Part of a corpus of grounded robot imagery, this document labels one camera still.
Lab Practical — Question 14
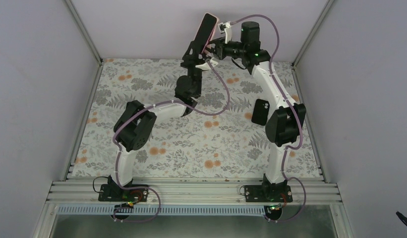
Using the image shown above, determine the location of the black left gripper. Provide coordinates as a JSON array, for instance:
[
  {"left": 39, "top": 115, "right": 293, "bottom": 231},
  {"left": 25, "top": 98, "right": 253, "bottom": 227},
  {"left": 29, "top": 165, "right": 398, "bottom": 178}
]
[{"left": 180, "top": 41, "right": 205, "bottom": 96}]

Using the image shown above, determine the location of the phone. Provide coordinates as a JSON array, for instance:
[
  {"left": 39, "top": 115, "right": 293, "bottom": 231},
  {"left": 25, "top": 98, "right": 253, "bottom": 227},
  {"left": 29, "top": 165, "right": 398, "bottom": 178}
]
[{"left": 192, "top": 13, "right": 219, "bottom": 54}]

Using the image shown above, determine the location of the black phone case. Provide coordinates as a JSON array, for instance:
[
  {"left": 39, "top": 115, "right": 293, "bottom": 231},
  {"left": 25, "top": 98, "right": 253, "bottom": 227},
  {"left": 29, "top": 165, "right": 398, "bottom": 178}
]
[{"left": 251, "top": 99, "right": 270, "bottom": 126}]

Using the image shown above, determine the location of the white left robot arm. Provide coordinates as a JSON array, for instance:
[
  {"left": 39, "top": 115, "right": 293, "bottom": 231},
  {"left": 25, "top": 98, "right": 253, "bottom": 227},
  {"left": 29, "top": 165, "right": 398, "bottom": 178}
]
[{"left": 100, "top": 40, "right": 210, "bottom": 201}]

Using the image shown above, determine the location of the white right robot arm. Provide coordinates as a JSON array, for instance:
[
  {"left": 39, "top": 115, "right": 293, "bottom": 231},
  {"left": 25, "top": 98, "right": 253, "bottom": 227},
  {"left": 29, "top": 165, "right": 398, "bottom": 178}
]
[{"left": 211, "top": 21, "right": 306, "bottom": 202}]

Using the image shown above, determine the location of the floral patterned table mat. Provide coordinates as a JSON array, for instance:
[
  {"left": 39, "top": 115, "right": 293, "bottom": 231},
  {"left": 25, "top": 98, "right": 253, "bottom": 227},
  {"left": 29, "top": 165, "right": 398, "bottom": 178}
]
[{"left": 71, "top": 58, "right": 324, "bottom": 179}]

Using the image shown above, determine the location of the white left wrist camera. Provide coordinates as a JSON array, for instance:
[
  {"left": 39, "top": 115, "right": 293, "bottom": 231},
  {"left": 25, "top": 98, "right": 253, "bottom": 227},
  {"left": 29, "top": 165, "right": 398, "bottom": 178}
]
[{"left": 195, "top": 58, "right": 219, "bottom": 71}]

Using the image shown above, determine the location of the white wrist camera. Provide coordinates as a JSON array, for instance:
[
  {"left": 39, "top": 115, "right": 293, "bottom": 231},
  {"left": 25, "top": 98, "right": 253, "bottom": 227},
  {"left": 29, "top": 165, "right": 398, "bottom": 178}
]
[
  {"left": 195, "top": 58, "right": 219, "bottom": 71},
  {"left": 217, "top": 21, "right": 233, "bottom": 44}
]

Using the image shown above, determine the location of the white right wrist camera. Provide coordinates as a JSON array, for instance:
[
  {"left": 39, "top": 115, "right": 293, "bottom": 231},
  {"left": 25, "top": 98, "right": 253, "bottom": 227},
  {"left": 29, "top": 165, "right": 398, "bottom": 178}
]
[{"left": 217, "top": 21, "right": 233, "bottom": 44}]

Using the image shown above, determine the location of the aluminium frame post right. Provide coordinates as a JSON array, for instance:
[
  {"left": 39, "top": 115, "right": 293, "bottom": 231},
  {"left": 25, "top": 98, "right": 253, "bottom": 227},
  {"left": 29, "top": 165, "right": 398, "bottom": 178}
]
[{"left": 292, "top": 0, "right": 334, "bottom": 69}]

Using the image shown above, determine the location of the aluminium frame post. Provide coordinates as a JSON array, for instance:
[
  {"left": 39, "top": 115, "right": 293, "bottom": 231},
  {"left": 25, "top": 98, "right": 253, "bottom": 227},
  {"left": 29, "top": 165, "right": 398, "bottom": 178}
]
[
  {"left": 292, "top": 0, "right": 334, "bottom": 69},
  {"left": 64, "top": 0, "right": 103, "bottom": 64}
]

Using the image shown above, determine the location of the aluminium frame post left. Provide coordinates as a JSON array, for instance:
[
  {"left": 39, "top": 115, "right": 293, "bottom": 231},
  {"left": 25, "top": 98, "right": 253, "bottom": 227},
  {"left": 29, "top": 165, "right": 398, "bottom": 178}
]
[{"left": 64, "top": 0, "right": 103, "bottom": 64}]

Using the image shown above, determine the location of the aluminium mounting rail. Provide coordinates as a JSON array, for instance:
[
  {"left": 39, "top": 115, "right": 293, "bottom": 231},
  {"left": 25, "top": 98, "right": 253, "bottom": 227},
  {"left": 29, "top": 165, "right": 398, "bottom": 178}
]
[{"left": 46, "top": 178, "right": 343, "bottom": 205}]

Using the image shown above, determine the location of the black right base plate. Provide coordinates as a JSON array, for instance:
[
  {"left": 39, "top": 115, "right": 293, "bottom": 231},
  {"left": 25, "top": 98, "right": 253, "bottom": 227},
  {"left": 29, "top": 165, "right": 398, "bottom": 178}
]
[{"left": 243, "top": 185, "right": 293, "bottom": 203}]

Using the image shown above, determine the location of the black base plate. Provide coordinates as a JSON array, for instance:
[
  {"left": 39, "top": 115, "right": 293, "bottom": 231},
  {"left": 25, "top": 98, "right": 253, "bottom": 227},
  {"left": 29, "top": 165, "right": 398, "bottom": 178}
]
[
  {"left": 243, "top": 185, "right": 293, "bottom": 203},
  {"left": 98, "top": 184, "right": 149, "bottom": 203}
]

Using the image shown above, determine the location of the grey slotted cable duct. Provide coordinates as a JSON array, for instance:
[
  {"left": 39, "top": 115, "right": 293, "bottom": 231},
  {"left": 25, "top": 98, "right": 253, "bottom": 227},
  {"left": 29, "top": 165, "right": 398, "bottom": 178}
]
[{"left": 56, "top": 204, "right": 265, "bottom": 216}]

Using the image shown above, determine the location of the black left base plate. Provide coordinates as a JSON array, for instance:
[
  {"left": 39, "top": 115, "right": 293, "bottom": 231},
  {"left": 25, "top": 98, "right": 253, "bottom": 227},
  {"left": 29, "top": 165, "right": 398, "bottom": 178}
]
[{"left": 98, "top": 184, "right": 149, "bottom": 203}]

